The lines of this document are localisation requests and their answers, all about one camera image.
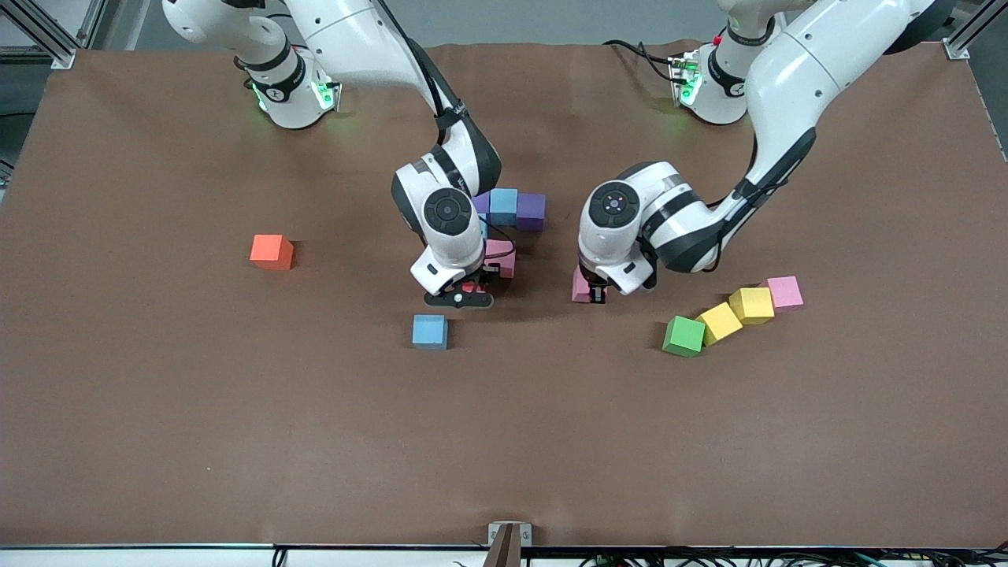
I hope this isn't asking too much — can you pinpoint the pink foam block with dents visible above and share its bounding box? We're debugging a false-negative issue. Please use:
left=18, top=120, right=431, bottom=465
left=484, top=239, right=518, bottom=280

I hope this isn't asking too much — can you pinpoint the green foam block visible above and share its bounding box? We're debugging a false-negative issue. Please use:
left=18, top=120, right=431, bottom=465
left=662, top=315, right=708, bottom=358

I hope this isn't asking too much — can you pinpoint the yellow foam block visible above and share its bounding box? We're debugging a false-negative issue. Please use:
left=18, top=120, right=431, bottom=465
left=728, top=287, right=776, bottom=326
left=696, top=302, right=744, bottom=347

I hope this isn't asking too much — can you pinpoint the brown table cover sheet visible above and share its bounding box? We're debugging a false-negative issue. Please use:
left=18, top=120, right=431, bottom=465
left=0, top=39, right=1008, bottom=550

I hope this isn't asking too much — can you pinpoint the orange foam block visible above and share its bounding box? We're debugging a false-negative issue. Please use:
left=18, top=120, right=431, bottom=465
left=250, top=234, right=295, bottom=272

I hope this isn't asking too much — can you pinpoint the green lit base box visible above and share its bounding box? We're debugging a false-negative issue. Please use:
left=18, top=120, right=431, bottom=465
left=668, top=51, right=703, bottom=107

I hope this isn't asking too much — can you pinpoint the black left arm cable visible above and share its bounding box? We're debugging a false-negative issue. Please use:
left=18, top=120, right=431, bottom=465
left=701, top=130, right=816, bottom=272

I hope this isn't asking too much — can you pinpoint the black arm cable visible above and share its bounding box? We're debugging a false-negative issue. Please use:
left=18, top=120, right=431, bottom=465
left=370, top=0, right=517, bottom=269
left=701, top=130, right=816, bottom=272

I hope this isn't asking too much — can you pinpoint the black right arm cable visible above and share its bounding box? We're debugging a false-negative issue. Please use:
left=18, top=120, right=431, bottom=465
left=370, top=0, right=517, bottom=269

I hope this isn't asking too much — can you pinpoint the black base cable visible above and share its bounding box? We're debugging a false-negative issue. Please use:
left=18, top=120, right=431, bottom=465
left=602, top=38, right=680, bottom=80

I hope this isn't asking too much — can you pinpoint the metal mount bracket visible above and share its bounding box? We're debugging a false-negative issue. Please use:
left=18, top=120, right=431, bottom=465
left=483, top=521, right=533, bottom=567

